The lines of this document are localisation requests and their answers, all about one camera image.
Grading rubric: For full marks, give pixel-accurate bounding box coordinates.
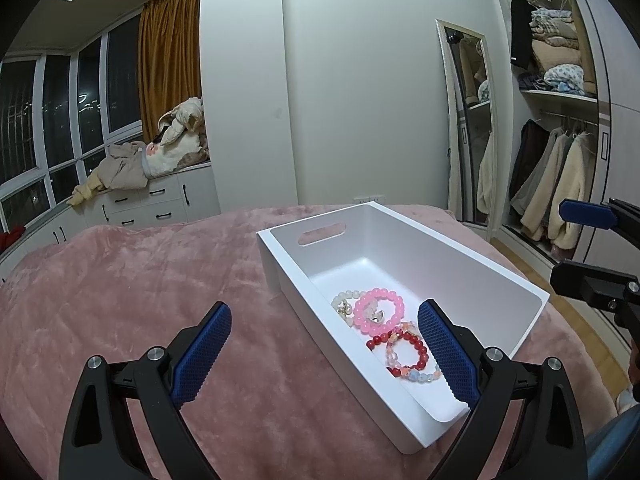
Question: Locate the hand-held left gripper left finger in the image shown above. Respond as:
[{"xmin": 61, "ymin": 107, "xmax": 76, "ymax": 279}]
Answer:
[{"xmin": 59, "ymin": 301, "xmax": 233, "ymax": 480}]

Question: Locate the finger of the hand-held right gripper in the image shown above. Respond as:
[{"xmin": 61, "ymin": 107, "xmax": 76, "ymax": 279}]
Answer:
[
  {"xmin": 559, "ymin": 198, "xmax": 640, "ymax": 233},
  {"xmin": 549, "ymin": 260, "xmax": 640, "ymax": 333}
]

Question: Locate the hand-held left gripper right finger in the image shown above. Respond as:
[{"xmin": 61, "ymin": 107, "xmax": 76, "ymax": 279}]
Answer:
[{"xmin": 416, "ymin": 299, "xmax": 588, "ymax": 480}]

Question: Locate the multicoloured bead bracelet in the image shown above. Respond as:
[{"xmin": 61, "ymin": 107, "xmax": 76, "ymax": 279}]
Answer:
[{"xmin": 384, "ymin": 321, "xmax": 443, "ymax": 386}]

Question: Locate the red bead bracelet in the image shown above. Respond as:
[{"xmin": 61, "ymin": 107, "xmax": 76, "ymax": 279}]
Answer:
[{"xmin": 366, "ymin": 331, "xmax": 431, "ymax": 378}]

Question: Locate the pink bead bracelet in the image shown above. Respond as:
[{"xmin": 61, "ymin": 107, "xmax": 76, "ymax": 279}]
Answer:
[{"xmin": 352, "ymin": 287, "xmax": 405, "ymax": 336}]

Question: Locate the white bead bracelet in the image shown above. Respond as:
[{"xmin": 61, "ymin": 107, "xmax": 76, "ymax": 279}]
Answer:
[{"xmin": 331, "ymin": 289, "xmax": 368, "ymax": 328}]

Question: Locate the white plastic box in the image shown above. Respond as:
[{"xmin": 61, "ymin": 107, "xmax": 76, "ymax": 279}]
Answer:
[{"xmin": 256, "ymin": 200, "xmax": 551, "ymax": 456}]

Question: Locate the cream fleece hanging jacket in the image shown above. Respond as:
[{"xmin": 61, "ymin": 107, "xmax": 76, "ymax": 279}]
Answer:
[{"xmin": 547, "ymin": 130, "xmax": 599, "ymax": 252}]

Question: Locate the grey hanging coat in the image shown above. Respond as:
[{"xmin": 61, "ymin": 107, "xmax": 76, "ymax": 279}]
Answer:
[{"xmin": 510, "ymin": 129, "xmax": 568, "ymax": 241}]

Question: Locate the dark brown hanging coat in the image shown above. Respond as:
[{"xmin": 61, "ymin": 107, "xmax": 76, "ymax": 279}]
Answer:
[{"xmin": 509, "ymin": 120, "xmax": 551, "ymax": 211}]

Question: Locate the pink plush blanket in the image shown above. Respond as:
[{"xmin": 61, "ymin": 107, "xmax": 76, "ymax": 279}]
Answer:
[{"xmin": 0, "ymin": 204, "xmax": 631, "ymax": 480}]

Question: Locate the open wardrobe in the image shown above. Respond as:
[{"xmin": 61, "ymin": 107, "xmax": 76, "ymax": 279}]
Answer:
[{"xmin": 487, "ymin": 0, "xmax": 640, "ymax": 281}]

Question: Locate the blue patterned cloth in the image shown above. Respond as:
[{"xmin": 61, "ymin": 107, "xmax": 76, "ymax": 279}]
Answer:
[{"xmin": 542, "ymin": 64, "xmax": 587, "ymax": 93}]

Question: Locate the standing mirror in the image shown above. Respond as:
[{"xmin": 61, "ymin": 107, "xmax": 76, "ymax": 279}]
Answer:
[{"xmin": 435, "ymin": 19, "xmax": 501, "ymax": 228}]

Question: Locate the white cabinet row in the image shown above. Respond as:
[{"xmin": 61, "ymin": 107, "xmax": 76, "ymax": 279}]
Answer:
[{"xmin": 0, "ymin": 162, "xmax": 221, "ymax": 266}]

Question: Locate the person's leg in jeans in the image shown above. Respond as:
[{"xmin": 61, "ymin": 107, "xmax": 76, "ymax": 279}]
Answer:
[{"xmin": 585, "ymin": 402, "xmax": 640, "ymax": 480}]

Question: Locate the folded clothes stack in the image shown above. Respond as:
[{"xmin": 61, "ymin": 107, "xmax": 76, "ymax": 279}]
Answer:
[{"xmin": 529, "ymin": 0, "xmax": 598, "ymax": 68}]

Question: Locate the black hanging garment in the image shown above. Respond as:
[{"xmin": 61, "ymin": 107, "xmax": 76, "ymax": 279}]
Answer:
[{"xmin": 510, "ymin": 0, "xmax": 534, "ymax": 70}]

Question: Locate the pale yellow cloth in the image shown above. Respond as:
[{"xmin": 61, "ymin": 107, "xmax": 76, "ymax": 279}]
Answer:
[{"xmin": 67, "ymin": 179, "xmax": 108, "ymax": 208}]

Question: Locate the beige jacket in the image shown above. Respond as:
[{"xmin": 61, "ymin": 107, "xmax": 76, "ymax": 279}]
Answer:
[{"xmin": 87, "ymin": 141, "xmax": 153, "ymax": 192}]

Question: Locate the red cloth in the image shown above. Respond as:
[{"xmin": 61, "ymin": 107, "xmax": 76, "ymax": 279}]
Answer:
[{"xmin": 0, "ymin": 225, "xmax": 26, "ymax": 256}]

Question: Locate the large window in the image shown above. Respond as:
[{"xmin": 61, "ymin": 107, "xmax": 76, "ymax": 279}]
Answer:
[{"xmin": 0, "ymin": 22, "xmax": 143, "ymax": 216}]

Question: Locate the orange curtain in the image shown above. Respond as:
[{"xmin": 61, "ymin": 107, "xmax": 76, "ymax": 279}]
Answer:
[{"xmin": 137, "ymin": 0, "xmax": 203, "ymax": 143}]

